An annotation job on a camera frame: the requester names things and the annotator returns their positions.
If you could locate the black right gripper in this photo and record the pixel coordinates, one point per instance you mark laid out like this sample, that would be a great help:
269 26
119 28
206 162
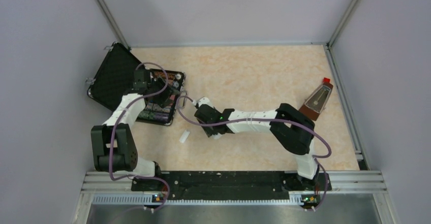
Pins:
210 131

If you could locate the black poker chip case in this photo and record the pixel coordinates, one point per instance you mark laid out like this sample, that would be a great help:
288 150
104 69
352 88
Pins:
116 74

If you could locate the brown wooden metronome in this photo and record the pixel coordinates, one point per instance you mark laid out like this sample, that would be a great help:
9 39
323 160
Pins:
314 105

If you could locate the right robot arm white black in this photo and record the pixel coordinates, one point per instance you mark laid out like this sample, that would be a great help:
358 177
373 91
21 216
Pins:
285 123

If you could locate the purple poker chip stack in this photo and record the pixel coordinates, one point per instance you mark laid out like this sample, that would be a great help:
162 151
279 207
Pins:
154 113

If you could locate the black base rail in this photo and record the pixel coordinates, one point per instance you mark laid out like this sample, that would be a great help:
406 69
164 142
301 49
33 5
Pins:
232 185

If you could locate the white remote control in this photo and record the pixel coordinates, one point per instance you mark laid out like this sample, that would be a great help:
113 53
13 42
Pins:
217 136

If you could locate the white battery cover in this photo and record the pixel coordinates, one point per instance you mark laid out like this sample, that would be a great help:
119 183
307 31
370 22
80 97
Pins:
184 136

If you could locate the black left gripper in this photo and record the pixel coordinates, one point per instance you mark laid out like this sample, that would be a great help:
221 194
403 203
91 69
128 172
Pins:
164 99

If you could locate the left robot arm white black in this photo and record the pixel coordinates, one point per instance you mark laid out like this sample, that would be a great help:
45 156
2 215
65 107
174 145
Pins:
114 149

